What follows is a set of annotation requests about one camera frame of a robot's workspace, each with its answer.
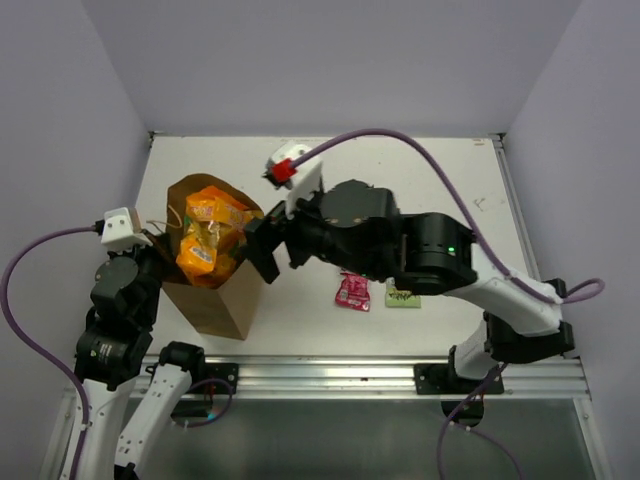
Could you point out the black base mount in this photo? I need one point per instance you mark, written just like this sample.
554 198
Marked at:
441 379
211 397

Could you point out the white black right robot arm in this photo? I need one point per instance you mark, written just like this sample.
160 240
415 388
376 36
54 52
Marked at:
440 256

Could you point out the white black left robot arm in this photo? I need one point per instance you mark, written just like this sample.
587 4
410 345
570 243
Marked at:
115 325

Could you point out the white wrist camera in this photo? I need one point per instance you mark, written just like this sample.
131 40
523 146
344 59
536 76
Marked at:
302 182
123 230

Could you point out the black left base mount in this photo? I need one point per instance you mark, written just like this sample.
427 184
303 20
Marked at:
211 397

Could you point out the orange yellow snack bag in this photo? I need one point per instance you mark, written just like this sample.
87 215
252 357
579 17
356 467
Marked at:
213 238

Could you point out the pink small snack packet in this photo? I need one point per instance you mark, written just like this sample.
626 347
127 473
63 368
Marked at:
353 292

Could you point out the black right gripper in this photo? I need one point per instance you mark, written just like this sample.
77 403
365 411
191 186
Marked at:
263 236

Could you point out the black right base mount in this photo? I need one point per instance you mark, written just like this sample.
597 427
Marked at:
441 379

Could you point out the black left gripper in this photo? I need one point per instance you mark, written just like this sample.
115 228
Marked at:
151 250

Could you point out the brown paper bag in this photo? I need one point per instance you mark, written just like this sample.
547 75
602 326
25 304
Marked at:
227 311

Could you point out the green small snack packet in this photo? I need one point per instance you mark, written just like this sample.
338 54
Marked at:
396 298

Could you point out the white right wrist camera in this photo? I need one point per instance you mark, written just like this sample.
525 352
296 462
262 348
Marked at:
302 182

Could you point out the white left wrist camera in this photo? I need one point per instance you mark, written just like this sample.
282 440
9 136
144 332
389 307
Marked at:
123 230

